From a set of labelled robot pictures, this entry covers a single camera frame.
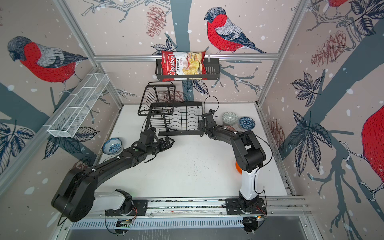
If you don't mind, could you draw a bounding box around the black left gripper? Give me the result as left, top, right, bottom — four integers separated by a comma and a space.
146, 135, 176, 156

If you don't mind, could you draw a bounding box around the black wire dish rack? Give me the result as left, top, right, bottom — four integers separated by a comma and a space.
138, 82, 204, 136

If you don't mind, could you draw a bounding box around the blue triangle patterned bowl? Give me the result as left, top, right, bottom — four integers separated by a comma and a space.
238, 117, 256, 130

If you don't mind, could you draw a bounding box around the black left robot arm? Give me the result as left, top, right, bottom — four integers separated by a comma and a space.
51, 128, 175, 222

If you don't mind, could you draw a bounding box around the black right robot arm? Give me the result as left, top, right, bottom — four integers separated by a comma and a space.
198, 110, 267, 213

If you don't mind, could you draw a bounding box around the green patterned ceramic bowl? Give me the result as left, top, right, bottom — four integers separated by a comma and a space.
222, 112, 239, 126

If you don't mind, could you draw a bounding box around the blue floral ceramic bowl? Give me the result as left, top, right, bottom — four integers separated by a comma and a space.
102, 138, 123, 155

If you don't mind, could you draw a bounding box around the orange plastic bowl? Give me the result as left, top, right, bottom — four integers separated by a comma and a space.
236, 163, 242, 174

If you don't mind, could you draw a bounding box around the red cassava chips bag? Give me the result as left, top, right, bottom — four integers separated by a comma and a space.
161, 51, 207, 77

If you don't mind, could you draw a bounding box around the black wall shelf basket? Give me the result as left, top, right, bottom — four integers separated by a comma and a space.
155, 58, 221, 82

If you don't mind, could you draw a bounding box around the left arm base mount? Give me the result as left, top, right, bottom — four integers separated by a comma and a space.
105, 199, 148, 217

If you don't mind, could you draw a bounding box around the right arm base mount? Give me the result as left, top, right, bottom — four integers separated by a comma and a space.
222, 198, 267, 215

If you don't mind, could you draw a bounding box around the white wire mesh shelf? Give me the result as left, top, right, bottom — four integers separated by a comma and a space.
48, 73, 110, 138

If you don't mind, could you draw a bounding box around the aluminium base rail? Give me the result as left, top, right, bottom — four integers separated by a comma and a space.
86, 196, 311, 218

